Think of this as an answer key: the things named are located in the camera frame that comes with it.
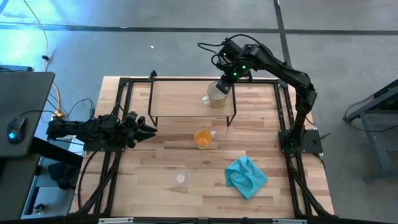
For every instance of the teal cloth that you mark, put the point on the teal cloth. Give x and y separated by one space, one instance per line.
245 177

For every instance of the caster wheel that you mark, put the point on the caster wheel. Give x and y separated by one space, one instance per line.
38 208

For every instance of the black object under desk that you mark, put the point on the black object under desk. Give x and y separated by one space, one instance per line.
63 175

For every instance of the clear plastic cup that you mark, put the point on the clear plastic cup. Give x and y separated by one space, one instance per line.
181 178

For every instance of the small yellow mug orange inside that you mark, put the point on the small yellow mug orange inside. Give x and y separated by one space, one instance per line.
202 140

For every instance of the grey desk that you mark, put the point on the grey desk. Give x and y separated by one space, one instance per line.
28 93

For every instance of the yellow power plug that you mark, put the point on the yellow power plug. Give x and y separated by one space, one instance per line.
57 114

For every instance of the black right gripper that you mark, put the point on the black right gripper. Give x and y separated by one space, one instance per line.
236 70

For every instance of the white frame bracket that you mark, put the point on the white frame bracket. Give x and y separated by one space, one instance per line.
115 220
289 221

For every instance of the black computer mouse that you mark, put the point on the black computer mouse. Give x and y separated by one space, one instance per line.
16 130

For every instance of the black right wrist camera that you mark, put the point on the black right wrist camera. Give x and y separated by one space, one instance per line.
230 49

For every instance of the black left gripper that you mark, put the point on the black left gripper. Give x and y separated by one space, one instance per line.
130 130

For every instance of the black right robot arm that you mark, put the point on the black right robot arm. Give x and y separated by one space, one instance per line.
289 73

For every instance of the large yellow mug white inside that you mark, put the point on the large yellow mug white inside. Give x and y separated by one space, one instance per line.
216 99

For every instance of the black metal table frame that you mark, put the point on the black metal table frame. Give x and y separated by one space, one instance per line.
124 81

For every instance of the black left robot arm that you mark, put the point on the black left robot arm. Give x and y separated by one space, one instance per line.
77 130

